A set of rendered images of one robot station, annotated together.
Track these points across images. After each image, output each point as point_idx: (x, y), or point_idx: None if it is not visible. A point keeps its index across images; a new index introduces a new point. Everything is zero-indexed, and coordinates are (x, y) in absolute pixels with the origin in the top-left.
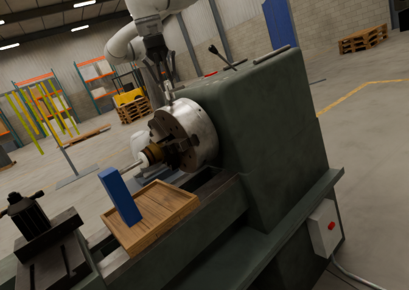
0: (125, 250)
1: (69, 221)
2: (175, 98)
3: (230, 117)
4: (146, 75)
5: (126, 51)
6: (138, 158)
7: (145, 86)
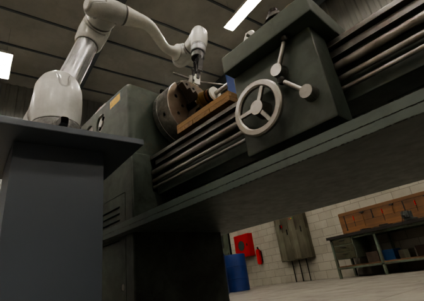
0: None
1: None
2: (150, 91)
3: None
4: (93, 50)
5: (129, 26)
6: (210, 89)
7: (80, 53)
